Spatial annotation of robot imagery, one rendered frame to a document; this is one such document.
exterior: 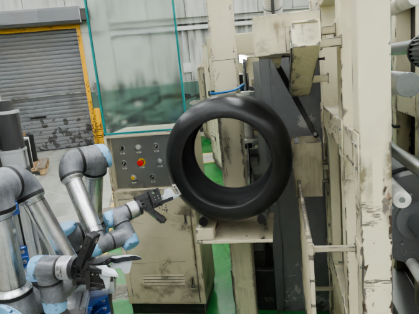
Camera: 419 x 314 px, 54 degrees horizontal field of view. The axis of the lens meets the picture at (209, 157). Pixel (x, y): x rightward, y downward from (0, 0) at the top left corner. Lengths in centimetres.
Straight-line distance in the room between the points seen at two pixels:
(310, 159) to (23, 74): 994
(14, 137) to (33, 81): 975
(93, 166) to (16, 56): 977
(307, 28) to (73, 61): 1008
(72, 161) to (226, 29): 102
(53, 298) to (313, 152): 139
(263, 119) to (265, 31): 42
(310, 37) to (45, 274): 115
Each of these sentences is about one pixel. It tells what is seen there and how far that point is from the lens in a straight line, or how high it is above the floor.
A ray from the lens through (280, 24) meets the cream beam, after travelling 157.
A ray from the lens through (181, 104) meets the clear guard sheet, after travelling 252.
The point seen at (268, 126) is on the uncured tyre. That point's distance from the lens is 180.
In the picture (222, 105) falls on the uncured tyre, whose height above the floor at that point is 145.
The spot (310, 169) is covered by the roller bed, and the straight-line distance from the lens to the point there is 219.
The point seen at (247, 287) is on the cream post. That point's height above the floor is 34.
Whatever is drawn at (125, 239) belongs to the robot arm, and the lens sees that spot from 177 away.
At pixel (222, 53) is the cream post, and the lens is 220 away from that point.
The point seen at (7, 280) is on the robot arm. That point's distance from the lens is 151.
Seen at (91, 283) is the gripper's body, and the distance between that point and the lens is 134.
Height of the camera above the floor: 160
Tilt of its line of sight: 12 degrees down
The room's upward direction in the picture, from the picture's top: 6 degrees counter-clockwise
